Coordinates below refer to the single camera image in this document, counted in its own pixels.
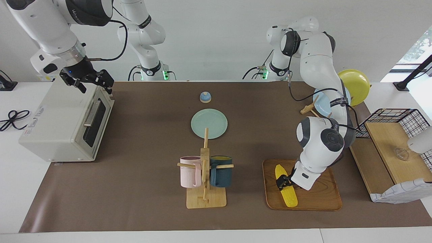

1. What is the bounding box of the yellow corn cob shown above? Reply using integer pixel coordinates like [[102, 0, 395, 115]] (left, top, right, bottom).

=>
[[275, 164, 298, 208]]

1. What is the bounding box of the oven door with glass window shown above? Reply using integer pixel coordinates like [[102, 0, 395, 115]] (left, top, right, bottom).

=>
[[77, 90, 114, 162]]

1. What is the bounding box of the mint green plate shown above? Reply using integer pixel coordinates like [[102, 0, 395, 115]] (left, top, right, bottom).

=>
[[191, 108, 228, 139]]

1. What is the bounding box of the cream white toaster oven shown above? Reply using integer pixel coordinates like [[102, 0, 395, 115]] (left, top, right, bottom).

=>
[[19, 81, 115, 162]]

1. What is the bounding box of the brown wooden tray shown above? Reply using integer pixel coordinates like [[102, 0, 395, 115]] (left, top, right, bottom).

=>
[[262, 159, 343, 211]]

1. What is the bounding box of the dark blue mug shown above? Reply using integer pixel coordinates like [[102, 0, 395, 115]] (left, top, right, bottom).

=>
[[210, 156, 233, 188]]

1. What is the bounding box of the wooden plate rack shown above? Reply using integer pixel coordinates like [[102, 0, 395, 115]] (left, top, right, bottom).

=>
[[300, 103, 333, 118]]

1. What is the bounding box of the black clamp stand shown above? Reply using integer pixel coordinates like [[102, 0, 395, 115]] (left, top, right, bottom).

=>
[[0, 70, 18, 91]]

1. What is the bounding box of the wooden mug rack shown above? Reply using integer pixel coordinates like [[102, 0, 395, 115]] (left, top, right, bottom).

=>
[[177, 128, 234, 209]]

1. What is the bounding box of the light blue plate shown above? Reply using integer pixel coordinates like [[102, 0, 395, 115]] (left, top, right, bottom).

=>
[[313, 88, 351, 117]]

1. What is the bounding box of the pink mug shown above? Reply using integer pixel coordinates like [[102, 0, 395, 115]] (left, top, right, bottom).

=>
[[180, 156, 202, 188]]

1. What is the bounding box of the light wooden stepped shelf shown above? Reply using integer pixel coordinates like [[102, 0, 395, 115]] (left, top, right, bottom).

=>
[[348, 121, 432, 203]]

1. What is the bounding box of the brown table mat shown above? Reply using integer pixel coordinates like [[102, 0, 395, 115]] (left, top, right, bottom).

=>
[[19, 81, 432, 233]]

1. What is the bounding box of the white checked cloth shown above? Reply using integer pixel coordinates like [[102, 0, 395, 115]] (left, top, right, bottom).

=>
[[370, 178, 432, 204]]

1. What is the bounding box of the clear glass cup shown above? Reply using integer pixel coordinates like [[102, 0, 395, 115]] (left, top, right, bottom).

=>
[[393, 147, 410, 161]]

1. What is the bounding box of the yellow plate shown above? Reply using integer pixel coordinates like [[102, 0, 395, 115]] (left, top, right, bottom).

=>
[[337, 69, 371, 106]]

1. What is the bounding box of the white rounded device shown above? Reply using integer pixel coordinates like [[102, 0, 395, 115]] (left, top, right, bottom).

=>
[[407, 127, 432, 154]]

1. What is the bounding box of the black angled stand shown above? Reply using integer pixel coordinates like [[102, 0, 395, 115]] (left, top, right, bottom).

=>
[[393, 54, 432, 91]]

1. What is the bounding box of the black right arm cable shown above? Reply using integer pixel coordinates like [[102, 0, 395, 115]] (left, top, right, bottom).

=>
[[86, 20, 129, 62]]

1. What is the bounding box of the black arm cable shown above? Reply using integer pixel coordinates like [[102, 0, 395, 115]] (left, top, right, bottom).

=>
[[287, 29, 364, 135], [86, 20, 129, 62]]

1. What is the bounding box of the coiled black cable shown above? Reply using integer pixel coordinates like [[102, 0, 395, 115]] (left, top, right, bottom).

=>
[[0, 110, 31, 132]]

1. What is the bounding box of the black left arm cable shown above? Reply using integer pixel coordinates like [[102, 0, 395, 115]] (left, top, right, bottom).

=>
[[287, 29, 364, 135]]

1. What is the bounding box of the black wire basket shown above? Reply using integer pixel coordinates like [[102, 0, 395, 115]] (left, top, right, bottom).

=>
[[354, 108, 432, 169]]

